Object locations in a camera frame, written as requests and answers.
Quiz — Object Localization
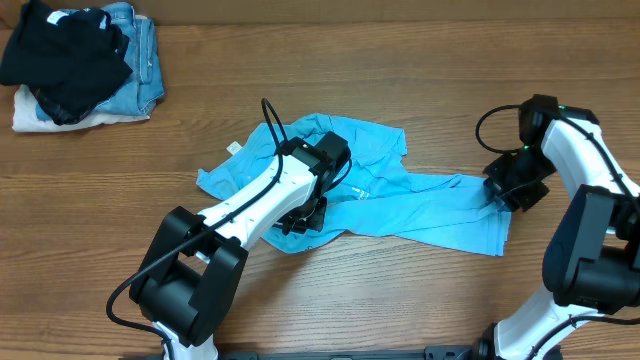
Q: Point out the light blue printed t-shirt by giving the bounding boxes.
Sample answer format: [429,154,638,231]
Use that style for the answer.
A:
[195,112,513,258]

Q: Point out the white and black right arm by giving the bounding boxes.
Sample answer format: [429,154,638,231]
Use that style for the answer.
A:
[469,94,639,360]

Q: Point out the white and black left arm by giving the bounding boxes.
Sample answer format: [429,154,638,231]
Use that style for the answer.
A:
[129,132,351,359]

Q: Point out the blue denim jeans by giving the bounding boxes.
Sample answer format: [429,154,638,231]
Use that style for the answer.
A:
[36,3,164,120]

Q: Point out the black folded garment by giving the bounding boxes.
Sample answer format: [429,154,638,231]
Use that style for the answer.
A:
[1,1,132,125]

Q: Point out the white folded garment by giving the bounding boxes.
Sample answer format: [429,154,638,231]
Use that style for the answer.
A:
[12,85,149,133]

